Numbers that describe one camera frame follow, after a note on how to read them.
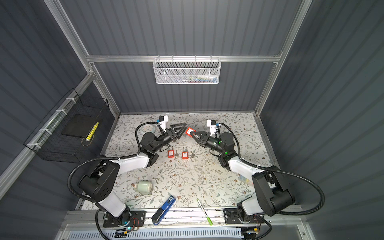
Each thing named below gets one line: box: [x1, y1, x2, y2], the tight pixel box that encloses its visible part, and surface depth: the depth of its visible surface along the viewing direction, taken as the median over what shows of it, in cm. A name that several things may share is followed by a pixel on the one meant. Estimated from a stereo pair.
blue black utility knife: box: [151, 195, 176, 226], surface depth 74 cm
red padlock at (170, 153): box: [167, 145, 175, 158], surface depth 98 cm
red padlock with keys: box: [181, 146, 190, 160], surface depth 98 cm
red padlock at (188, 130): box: [185, 127, 197, 138], surface depth 77 cm
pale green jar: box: [134, 181, 154, 196], surface depth 78 cm
